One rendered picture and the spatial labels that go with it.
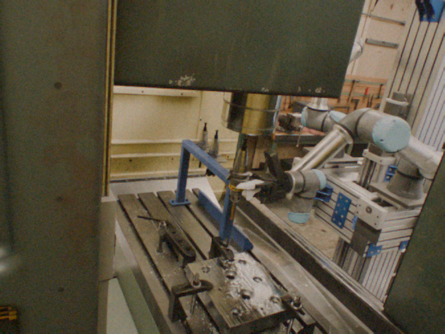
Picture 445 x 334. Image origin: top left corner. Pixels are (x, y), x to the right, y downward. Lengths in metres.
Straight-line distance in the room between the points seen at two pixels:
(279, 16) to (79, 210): 0.59
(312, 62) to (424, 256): 0.83
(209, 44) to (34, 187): 0.45
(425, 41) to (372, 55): 3.17
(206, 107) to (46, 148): 1.66
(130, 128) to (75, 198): 1.47
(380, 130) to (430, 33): 0.78
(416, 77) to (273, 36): 1.22
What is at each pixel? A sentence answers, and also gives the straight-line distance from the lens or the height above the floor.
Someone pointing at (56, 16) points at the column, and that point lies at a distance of 0.49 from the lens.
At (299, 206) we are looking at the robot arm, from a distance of 1.28.
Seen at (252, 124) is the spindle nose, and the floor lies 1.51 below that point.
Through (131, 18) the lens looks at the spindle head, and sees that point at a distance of 0.73.
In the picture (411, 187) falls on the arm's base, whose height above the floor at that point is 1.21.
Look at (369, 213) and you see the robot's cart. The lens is 1.73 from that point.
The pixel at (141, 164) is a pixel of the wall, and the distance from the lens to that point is 2.09.
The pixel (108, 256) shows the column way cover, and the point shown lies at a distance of 0.75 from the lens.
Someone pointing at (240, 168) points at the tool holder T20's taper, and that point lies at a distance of 1.06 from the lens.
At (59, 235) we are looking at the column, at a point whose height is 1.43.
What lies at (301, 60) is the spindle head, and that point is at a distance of 0.94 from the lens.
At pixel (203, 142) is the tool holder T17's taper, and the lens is 1.64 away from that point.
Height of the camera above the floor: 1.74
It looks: 21 degrees down
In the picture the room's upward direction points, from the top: 9 degrees clockwise
